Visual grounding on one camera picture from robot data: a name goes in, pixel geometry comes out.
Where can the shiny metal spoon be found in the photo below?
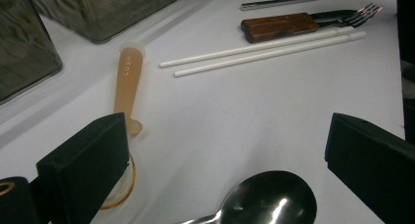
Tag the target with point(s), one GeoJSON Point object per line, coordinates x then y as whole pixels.
{"type": "Point", "coordinates": [267, 201]}

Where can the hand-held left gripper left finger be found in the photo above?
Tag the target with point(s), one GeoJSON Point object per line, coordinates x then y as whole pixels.
{"type": "Point", "coordinates": [84, 165]}

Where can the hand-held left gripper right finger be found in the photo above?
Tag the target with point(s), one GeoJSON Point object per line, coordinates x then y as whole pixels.
{"type": "Point", "coordinates": [375, 165]}

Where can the smoky translucent plastic bin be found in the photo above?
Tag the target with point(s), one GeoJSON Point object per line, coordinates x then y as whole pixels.
{"type": "Point", "coordinates": [23, 48]}
{"type": "Point", "coordinates": [98, 15]}

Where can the white chopstick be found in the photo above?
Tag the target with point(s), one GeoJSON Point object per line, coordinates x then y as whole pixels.
{"type": "Point", "coordinates": [261, 56]}
{"type": "Point", "coordinates": [244, 49]}

